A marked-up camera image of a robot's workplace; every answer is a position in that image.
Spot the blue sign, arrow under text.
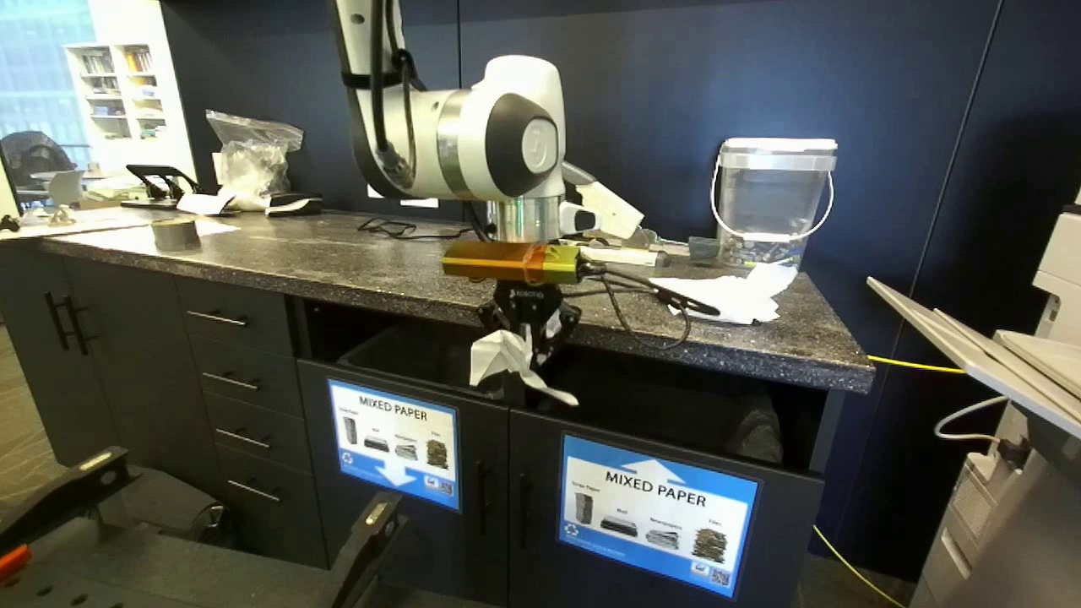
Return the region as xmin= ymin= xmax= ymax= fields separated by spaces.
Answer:
xmin=325 ymin=376 xmax=462 ymax=514

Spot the black and white flat object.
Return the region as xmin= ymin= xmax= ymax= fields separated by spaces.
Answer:
xmin=265 ymin=193 xmax=325 ymax=219

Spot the metal drawer handle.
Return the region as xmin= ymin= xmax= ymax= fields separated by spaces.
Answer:
xmin=199 ymin=368 xmax=265 ymax=395
xmin=225 ymin=476 xmax=283 ymax=506
xmin=184 ymin=306 xmax=252 ymax=331
xmin=213 ymin=426 xmax=275 ymax=452

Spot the small grey box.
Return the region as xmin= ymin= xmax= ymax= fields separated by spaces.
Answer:
xmin=686 ymin=233 xmax=727 ymax=269

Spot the large flat white sheet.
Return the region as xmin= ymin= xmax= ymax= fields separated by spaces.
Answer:
xmin=21 ymin=204 xmax=243 ymax=244

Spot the black vertical cabinet handle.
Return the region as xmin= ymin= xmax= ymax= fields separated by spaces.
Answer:
xmin=65 ymin=293 xmax=95 ymax=356
xmin=43 ymin=290 xmax=71 ymax=353

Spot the dark cabinet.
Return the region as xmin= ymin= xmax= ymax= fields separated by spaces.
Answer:
xmin=0 ymin=238 xmax=842 ymax=608

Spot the dark bin door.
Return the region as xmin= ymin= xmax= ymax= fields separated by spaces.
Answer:
xmin=299 ymin=356 xmax=515 ymax=604
xmin=503 ymin=407 xmax=827 ymax=608

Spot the white cable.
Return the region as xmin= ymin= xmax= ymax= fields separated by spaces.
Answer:
xmin=931 ymin=393 xmax=1014 ymax=450

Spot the large white printer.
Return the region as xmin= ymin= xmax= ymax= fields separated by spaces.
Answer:
xmin=862 ymin=188 xmax=1081 ymax=608

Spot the black desk stand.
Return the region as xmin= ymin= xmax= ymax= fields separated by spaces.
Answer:
xmin=121 ymin=162 xmax=203 ymax=212

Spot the clear plastic bucket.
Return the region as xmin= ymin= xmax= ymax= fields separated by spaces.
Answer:
xmin=705 ymin=134 xmax=842 ymax=278

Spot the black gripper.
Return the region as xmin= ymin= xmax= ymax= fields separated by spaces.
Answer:
xmin=485 ymin=280 xmax=586 ymax=368

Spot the gold wrist camera bar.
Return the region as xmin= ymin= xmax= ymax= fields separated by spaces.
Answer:
xmin=436 ymin=236 xmax=593 ymax=287

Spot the clear plastic zip bag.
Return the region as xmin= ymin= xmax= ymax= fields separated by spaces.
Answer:
xmin=203 ymin=103 xmax=307 ymax=212

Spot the white cubby shelf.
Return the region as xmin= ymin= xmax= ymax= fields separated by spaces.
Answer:
xmin=65 ymin=38 xmax=173 ymax=147

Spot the blue sign, arrow over text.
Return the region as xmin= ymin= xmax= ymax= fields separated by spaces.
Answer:
xmin=557 ymin=433 xmax=762 ymax=601

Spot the white paper stack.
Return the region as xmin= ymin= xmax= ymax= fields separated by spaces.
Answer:
xmin=177 ymin=188 xmax=239 ymax=219

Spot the large creased white paper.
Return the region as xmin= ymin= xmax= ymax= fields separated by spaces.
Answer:
xmin=646 ymin=264 xmax=793 ymax=331

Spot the black domed object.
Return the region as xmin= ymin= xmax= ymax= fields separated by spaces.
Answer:
xmin=0 ymin=129 xmax=82 ymax=212

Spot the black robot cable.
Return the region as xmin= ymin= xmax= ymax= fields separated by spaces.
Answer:
xmin=334 ymin=0 xmax=727 ymax=346

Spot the thin black cable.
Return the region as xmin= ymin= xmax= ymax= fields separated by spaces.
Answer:
xmin=356 ymin=212 xmax=473 ymax=244

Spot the yellow cable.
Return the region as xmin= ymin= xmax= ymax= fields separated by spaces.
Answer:
xmin=808 ymin=352 xmax=972 ymax=608

